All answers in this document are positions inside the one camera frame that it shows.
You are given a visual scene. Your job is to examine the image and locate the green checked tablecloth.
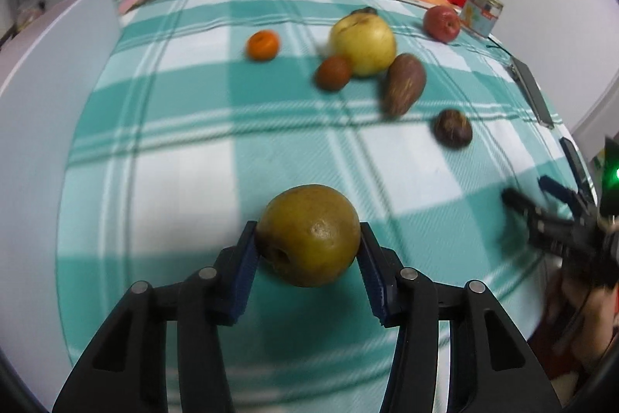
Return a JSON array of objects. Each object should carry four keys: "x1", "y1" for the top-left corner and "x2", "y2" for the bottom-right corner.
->
[{"x1": 55, "y1": 0, "x2": 598, "y2": 413}]

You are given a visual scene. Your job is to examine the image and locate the black flat device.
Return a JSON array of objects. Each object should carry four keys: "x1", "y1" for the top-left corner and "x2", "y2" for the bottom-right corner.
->
[{"x1": 558, "y1": 135, "x2": 597, "y2": 201}]

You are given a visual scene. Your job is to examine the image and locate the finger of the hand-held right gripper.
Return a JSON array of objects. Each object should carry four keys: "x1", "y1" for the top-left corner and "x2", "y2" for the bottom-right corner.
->
[
  {"x1": 500, "y1": 188, "x2": 578, "y2": 249},
  {"x1": 538, "y1": 175, "x2": 595, "y2": 220}
]

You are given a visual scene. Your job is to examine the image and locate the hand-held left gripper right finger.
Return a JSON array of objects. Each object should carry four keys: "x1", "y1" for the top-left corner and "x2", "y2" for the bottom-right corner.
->
[{"x1": 357, "y1": 222, "x2": 564, "y2": 413}]

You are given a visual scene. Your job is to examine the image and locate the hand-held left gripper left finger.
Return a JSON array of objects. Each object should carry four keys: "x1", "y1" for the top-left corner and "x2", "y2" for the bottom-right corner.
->
[{"x1": 52, "y1": 220, "x2": 259, "y2": 413}]

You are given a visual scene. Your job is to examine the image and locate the person's right hand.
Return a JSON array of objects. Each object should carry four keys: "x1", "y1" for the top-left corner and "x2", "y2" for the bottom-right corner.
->
[{"x1": 545, "y1": 270, "x2": 619, "y2": 370}]

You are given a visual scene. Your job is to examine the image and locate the large yellow apple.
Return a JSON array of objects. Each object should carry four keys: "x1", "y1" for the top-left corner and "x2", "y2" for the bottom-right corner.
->
[{"x1": 330, "y1": 7, "x2": 397, "y2": 77}]

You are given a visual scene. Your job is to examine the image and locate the dark brown round fruit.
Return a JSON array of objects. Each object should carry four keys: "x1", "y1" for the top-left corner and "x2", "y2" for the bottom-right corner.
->
[{"x1": 433, "y1": 109, "x2": 473, "y2": 149}]

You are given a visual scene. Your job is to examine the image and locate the orange tangerine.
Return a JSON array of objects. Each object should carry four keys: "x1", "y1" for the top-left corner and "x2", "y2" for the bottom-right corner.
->
[{"x1": 246, "y1": 30, "x2": 282, "y2": 62}]

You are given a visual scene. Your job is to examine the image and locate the brown sweet potato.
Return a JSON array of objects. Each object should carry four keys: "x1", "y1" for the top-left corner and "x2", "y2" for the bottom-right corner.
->
[{"x1": 383, "y1": 53, "x2": 427, "y2": 118}]

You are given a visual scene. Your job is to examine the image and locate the black phone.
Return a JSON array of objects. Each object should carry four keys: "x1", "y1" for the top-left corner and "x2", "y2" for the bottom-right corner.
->
[{"x1": 508, "y1": 55, "x2": 554, "y2": 129}]

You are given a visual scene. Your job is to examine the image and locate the brown-green pear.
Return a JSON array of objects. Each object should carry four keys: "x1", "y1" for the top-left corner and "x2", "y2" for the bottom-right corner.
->
[{"x1": 255, "y1": 184, "x2": 363, "y2": 288}]

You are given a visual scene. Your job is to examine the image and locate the red apple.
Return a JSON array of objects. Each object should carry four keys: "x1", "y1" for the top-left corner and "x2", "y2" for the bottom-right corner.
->
[{"x1": 423, "y1": 5, "x2": 462, "y2": 43}]

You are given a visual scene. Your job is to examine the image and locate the small reddish-brown fruit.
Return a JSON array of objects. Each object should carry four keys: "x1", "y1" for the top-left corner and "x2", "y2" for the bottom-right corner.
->
[{"x1": 316, "y1": 55, "x2": 354, "y2": 92}]

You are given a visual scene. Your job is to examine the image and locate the eyeglasses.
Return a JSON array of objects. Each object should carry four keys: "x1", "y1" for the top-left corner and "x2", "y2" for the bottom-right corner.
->
[{"x1": 486, "y1": 33, "x2": 514, "y2": 66}]

